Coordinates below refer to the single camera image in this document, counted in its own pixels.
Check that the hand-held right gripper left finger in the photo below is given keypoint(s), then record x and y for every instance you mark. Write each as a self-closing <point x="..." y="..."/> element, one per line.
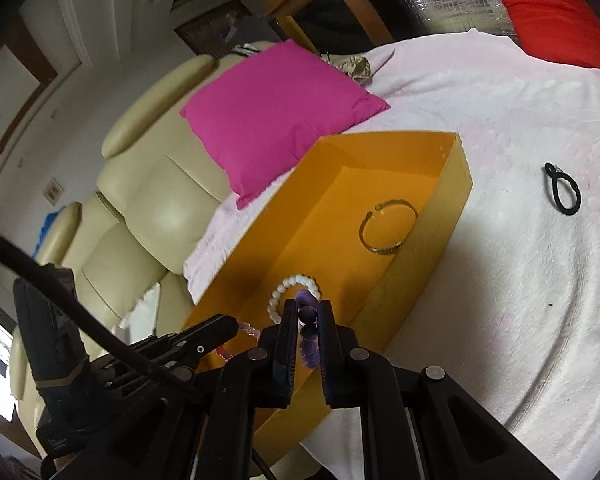
<point x="289" y="345"/>

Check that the beige leather sofa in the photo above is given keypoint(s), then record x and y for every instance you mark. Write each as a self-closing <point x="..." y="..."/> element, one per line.
<point x="145" y="210"/>

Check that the pink pillow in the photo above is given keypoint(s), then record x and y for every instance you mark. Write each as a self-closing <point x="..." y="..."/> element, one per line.
<point x="280" y="110"/>

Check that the patterned beige cushion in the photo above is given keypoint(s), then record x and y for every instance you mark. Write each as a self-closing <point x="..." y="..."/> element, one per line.
<point x="352" y="67"/>

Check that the white towel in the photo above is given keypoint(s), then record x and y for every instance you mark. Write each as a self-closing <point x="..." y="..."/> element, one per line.
<point x="142" y="310"/>

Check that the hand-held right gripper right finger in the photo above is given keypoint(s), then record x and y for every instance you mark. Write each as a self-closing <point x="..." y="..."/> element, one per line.
<point x="327" y="350"/>

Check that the blue cloth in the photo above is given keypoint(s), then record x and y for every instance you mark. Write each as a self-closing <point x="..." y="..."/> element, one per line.
<point x="50" y="222"/>

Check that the red pillow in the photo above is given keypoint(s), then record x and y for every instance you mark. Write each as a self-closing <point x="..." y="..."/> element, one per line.
<point x="555" y="15"/>

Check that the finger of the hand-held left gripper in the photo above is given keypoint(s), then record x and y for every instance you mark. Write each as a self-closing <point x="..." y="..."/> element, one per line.
<point x="210" y="332"/>
<point x="165" y="372"/>

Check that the gold bangle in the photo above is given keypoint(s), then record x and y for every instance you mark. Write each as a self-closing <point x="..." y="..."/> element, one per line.
<point x="382" y="251"/>

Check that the pale pink blanket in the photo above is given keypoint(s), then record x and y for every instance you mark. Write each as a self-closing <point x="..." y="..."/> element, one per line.
<point x="530" y="310"/>

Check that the striped cloth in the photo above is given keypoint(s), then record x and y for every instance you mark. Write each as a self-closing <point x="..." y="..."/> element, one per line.
<point x="245" y="50"/>

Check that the orange cardboard box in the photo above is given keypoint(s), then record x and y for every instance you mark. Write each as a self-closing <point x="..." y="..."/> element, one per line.
<point x="330" y="210"/>

